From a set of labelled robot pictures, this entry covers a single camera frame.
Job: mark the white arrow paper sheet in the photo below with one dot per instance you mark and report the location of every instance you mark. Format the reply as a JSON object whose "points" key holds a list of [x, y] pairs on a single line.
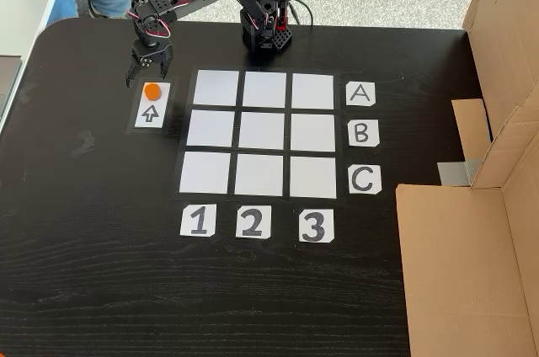
{"points": [[162, 119]]}

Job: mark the paper sheet number 3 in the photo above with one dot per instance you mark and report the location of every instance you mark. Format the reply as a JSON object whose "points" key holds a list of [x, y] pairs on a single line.
{"points": [[316, 225]]}

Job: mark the brown cardboard panel, small flap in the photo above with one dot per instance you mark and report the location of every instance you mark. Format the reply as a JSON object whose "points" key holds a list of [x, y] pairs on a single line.
{"points": [[505, 16]]}

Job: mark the red and black clamp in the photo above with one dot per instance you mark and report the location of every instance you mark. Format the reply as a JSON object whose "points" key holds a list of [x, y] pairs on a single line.
{"points": [[283, 16]]}

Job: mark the white nine-square grid sheet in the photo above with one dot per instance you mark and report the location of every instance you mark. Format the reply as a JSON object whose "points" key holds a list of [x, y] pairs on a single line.
{"points": [[257, 129]]}

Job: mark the round orange token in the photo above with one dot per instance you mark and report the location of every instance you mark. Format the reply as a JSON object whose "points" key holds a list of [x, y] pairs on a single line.
{"points": [[152, 92]]}

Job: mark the paper sheet number 2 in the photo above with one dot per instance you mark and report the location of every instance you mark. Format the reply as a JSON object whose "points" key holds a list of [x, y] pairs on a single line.
{"points": [[253, 222]]}

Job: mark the paper sheet letter A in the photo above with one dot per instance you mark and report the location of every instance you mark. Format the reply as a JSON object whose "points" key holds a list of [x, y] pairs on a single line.
{"points": [[361, 94]]}

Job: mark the brown cardboard panel, large flap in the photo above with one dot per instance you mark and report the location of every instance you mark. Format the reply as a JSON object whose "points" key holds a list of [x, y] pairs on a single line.
{"points": [[455, 268]]}

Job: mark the paper sheet letter C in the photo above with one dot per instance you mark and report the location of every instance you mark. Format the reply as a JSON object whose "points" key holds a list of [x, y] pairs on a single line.
{"points": [[364, 179]]}

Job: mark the paper sheet number 1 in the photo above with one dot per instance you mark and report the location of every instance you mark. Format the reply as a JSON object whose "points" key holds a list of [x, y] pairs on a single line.
{"points": [[198, 220]]}

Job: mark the paper sheet letter B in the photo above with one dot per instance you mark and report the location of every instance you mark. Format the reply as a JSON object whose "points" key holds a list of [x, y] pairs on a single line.
{"points": [[363, 133]]}

